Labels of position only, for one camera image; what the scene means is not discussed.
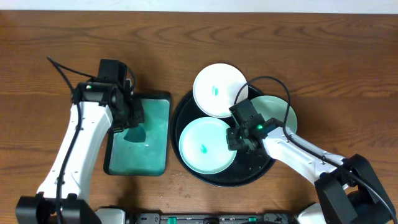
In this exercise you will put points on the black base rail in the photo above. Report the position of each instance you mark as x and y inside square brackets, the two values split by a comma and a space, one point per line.
[174, 218]

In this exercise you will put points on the white plate top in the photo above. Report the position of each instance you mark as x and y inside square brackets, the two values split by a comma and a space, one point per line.
[217, 88]

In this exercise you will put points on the green sponge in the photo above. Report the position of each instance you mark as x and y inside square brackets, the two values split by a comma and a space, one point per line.
[136, 134]

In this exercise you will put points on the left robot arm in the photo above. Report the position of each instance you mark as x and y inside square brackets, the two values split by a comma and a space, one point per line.
[64, 194]

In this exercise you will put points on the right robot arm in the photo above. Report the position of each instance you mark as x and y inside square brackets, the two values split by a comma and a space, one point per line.
[348, 189]

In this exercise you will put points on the pale green plate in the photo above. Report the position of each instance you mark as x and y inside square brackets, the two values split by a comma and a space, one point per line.
[274, 107]
[203, 146]

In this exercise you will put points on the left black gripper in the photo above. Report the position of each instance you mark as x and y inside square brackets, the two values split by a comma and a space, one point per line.
[137, 112]

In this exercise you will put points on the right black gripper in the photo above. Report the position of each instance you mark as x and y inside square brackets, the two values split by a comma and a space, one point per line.
[233, 139]

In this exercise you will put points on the green rectangular water tray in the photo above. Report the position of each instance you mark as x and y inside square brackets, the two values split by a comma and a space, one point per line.
[144, 158]

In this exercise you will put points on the black round tray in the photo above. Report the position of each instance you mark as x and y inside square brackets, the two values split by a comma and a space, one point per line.
[246, 167]

